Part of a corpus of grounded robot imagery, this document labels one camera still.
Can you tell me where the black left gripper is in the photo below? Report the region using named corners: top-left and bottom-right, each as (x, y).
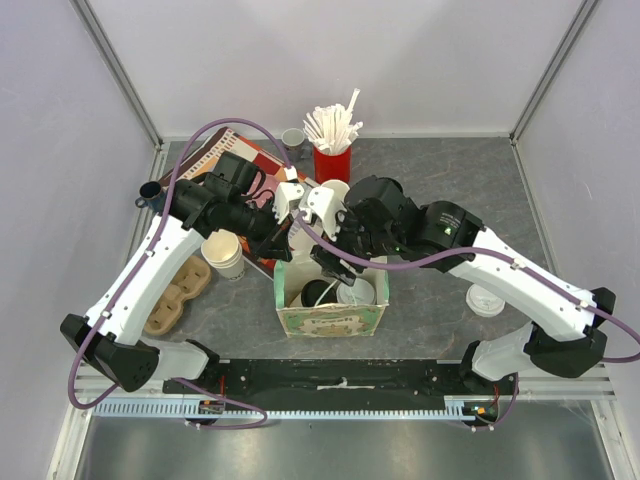
top-left (226, 198), bottom-right (295, 263)

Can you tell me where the green patterned paper bag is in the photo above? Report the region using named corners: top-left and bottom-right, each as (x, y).
top-left (274, 257), bottom-right (390, 338)

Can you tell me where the stack of white paper cups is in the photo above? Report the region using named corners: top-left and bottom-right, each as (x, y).
top-left (200, 230), bottom-right (245, 281)

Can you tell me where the black coffee cup lid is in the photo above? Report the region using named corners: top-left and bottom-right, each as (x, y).
top-left (301, 279), bottom-right (337, 307)

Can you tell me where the white coffee cup lid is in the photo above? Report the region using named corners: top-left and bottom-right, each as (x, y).
top-left (336, 278), bottom-right (376, 305)

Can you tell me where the stack of white lids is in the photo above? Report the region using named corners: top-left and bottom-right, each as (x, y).
top-left (465, 284), bottom-right (506, 318)

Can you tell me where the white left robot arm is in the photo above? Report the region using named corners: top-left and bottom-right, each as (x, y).
top-left (60, 152), bottom-right (304, 393)

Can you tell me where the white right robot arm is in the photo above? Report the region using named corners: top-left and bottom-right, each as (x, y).
top-left (305, 176), bottom-right (615, 394)

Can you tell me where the light blue ceramic mug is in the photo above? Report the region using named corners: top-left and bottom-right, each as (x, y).
top-left (321, 179), bottom-right (350, 201)

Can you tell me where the colourful patchwork placemat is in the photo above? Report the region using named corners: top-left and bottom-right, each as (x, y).
top-left (178, 127), bottom-right (318, 280)

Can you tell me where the red straw holder cup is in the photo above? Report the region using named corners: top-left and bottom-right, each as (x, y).
top-left (313, 147), bottom-right (352, 184)

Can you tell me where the cardboard cup carrier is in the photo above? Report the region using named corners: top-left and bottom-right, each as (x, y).
top-left (144, 255), bottom-right (212, 336)

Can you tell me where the grey ceramic mug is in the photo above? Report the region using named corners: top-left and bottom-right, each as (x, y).
top-left (281, 128), bottom-right (311, 162)

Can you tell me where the bundle of white straws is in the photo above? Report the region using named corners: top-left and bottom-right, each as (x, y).
top-left (303, 88), bottom-right (363, 156)

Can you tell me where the dark blue ceramic mug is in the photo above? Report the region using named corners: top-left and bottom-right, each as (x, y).
top-left (135, 181), bottom-right (166, 213)

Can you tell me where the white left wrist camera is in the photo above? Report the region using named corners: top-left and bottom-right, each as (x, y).
top-left (272, 182), bottom-right (305, 223)

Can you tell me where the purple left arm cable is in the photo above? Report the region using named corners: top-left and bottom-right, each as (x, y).
top-left (66, 117), bottom-right (299, 432)

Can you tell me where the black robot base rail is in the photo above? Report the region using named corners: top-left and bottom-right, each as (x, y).
top-left (192, 359), bottom-right (515, 400)

